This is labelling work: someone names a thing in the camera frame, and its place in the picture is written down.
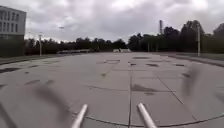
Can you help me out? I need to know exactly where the pale lamp pole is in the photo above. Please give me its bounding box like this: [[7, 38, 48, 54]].
[[37, 33, 44, 57], [196, 23, 202, 57]]

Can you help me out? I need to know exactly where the row of dark trees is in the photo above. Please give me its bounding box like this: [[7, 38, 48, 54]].
[[23, 19, 224, 56]]

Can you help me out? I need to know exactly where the low pale structure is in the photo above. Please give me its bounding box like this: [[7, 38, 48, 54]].
[[112, 48, 132, 54]]

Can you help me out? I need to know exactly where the grey office building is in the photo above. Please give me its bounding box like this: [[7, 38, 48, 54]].
[[0, 5, 28, 56]]

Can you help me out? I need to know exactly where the grey concrete slab pavement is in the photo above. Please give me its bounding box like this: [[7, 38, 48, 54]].
[[0, 51, 224, 128]]

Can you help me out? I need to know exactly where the tall chimney tower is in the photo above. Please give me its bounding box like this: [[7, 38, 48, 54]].
[[158, 19, 164, 35]]

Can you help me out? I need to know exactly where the robot's own part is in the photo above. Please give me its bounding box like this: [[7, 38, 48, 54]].
[[137, 102, 158, 128], [71, 103, 89, 128]]

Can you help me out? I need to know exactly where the grass strip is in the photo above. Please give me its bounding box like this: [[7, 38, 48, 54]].
[[0, 53, 64, 66], [159, 51, 224, 68]]

